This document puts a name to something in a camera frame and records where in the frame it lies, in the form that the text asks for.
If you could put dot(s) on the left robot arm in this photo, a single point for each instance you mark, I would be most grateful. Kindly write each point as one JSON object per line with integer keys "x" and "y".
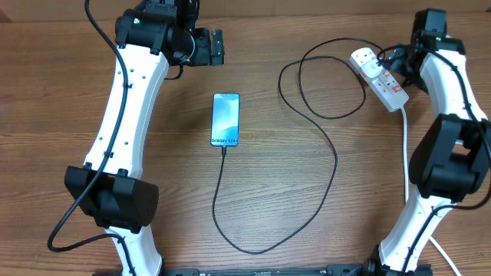
{"x": 149, "y": 39}

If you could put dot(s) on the white power strip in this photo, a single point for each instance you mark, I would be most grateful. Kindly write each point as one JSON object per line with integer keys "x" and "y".
{"x": 385, "y": 86}

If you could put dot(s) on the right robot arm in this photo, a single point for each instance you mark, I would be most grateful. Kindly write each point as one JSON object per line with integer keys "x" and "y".
{"x": 452, "y": 159}

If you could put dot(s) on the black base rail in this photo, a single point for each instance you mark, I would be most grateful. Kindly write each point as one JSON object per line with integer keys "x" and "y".
{"x": 261, "y": 271}

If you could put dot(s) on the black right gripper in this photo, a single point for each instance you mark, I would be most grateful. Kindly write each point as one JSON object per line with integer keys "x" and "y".
{"x": 395, "y": 64}

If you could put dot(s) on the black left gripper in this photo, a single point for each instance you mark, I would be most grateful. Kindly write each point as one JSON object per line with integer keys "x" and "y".
{"x": 205, "y": 55}

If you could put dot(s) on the blue Galaxy S24 smartphone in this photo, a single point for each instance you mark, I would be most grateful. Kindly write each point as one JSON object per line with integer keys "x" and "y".
{"x": 225, "y": 120}

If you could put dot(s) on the white charger plug adapter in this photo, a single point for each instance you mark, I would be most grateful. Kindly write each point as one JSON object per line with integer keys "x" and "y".
{"x": 372, "y": 69}

